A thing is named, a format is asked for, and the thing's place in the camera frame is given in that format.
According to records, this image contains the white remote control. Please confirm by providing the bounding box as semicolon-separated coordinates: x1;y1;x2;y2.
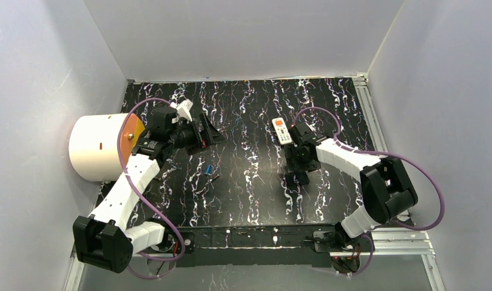
271;118;293;146

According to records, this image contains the black remote control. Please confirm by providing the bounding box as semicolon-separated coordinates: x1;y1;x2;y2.
296;172;309;186

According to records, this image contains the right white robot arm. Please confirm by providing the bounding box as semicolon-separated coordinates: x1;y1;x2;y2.
282;122;418;252

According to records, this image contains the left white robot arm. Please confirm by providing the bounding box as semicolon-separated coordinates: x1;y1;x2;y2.
69;101;226;273

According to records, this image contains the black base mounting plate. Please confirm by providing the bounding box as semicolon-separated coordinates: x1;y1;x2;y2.
176;224;375;272

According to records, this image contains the white orange cylinder container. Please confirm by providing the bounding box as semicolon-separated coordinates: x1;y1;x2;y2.
69;113;145;182

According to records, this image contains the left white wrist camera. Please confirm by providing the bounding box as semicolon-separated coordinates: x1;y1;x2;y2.
170;99;193;122

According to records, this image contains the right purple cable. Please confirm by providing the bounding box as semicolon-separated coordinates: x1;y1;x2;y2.
292;106;446;277

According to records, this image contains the front aluminium frame rail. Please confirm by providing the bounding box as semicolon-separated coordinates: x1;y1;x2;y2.
64;233;443;290

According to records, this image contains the aluminium frame rail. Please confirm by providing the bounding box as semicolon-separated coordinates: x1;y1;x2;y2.
352;73;445;290
64;233;443;290

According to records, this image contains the right aluminium frame rail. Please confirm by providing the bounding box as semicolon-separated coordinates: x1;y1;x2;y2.
352;73;445;290

